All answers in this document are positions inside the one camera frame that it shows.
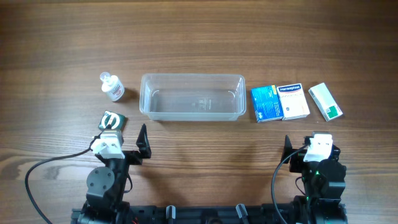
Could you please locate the white Hansaplast plaster box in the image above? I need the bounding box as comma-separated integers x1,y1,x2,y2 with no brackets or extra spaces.
277,83,310,121

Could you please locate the blue Vicks lozenge box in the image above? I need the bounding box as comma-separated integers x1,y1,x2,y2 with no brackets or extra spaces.
251,85,284,123

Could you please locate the white green Panadol box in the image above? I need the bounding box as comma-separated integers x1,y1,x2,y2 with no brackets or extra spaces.
308,83,343,121

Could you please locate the white calamine lotion bottle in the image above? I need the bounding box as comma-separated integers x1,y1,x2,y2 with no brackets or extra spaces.
99,72,125,101

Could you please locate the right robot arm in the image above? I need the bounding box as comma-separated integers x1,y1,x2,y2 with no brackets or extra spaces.
280,133,348,224

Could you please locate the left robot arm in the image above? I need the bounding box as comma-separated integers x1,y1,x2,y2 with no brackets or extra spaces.
71,124,152,224

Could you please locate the clear plastic container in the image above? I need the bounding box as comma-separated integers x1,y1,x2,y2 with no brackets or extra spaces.
139,73,246,121

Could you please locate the green square tin box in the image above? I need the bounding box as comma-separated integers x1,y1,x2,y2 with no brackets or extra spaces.
98,110,126,130

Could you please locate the right black cable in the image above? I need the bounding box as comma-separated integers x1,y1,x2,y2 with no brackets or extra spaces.
271,144,310,224

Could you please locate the black cable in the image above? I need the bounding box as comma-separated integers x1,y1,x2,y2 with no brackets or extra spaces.
24,124,113,224
271,144,310,224

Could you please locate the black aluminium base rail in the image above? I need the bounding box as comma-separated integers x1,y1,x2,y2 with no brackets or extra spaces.
70,203,348,224

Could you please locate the left black cable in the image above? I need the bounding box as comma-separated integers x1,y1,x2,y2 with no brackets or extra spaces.
24,124,113,224

